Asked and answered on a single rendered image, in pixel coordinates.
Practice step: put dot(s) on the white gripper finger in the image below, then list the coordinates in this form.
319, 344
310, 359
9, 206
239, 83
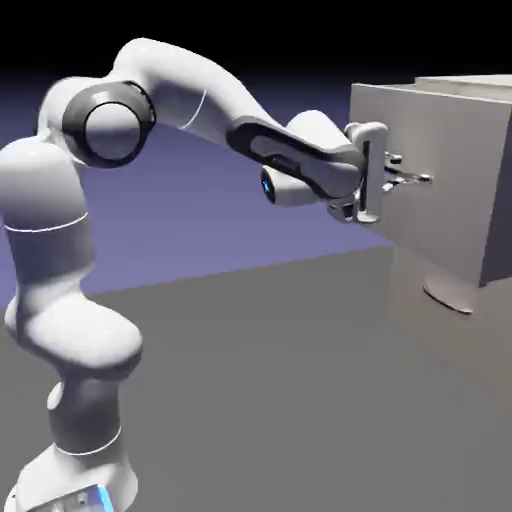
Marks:
394, 157
391, 185

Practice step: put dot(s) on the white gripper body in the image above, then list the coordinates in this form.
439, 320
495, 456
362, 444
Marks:
378, 172

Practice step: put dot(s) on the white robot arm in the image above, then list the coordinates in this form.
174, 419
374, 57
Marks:
52, 224

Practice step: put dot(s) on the pale grey drawer front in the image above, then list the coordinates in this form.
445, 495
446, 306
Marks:
440, 132
416, 280

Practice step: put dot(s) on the pale grey cabinet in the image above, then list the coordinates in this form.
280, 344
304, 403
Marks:
452, 224

